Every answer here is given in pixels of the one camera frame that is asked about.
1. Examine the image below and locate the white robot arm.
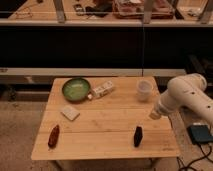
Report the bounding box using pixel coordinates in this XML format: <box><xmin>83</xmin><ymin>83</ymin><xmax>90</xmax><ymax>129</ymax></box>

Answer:
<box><xmin>150</xmin><ymin>73</ymin><xmax>213</xmax><ymax>125</ymax></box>

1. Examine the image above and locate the small white carton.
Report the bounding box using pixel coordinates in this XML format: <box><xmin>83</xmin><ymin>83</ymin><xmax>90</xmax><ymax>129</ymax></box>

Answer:
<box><xmin>88</xmin><ymin>81</ymin><xmax>115</xmax><ymax>100</ymax></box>

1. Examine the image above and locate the green bowl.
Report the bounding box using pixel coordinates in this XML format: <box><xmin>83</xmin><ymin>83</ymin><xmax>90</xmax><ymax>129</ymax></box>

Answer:
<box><xmin>62</xmin><ymin>78</ymin><xmax>91</xmax><ymax>102</ymax></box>

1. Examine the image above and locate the translucent plastic cup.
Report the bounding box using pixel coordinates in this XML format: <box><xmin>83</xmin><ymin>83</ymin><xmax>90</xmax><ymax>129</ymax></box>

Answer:
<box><xmin>136</xmin><ymin>80</ymin><xmax>153</xmax><ymax>101</ymax></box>

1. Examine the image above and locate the wooden table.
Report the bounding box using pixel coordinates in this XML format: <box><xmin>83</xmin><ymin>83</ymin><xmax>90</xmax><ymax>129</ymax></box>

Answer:
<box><xmin>31</xmin><ymin>77</ymin><xmax>180</xmax><ymax>160</ymax></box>

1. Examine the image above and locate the white flat sponge block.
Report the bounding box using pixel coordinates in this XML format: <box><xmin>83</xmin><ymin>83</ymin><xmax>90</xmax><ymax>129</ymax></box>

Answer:
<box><xmin>61</xmin><ymin>106</ymin><xmax>80</xmax><ymax>121</ymax></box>

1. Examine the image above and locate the brown oblong object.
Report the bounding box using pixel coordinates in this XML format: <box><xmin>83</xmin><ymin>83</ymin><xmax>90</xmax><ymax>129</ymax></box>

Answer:
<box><xmin>48</xmin><ymin>125</ymin><xmax>60</xmax><ymax>148</ymax></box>

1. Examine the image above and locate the tray of items on shelf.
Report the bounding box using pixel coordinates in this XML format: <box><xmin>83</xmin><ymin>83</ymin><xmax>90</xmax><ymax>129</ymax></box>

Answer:
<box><xmin>113</xmin><ymin>0</ymin><xmax>174</xmax><ymax>19</ymax></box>

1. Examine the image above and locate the black device on shelf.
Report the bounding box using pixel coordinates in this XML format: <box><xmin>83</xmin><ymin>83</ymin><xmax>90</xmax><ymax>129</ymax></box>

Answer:
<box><xmin>73</xmin><ymin>4</ymin><xmax>85</xmax><ymax>16</ymax></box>

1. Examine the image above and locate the black box on floor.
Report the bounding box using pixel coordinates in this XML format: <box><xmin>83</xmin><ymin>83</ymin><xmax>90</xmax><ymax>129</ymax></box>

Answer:
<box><xmin>187</xmin><ymin>125</ymin><xmax>213</xmax><ymax>144</ymax></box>

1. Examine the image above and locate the black floor cable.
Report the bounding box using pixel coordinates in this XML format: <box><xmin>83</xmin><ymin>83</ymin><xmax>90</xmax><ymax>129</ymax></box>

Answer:
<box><xmin>175</xmin><ymin>142</ymin><xmax>213</xmax><ymax>171</ymax></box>

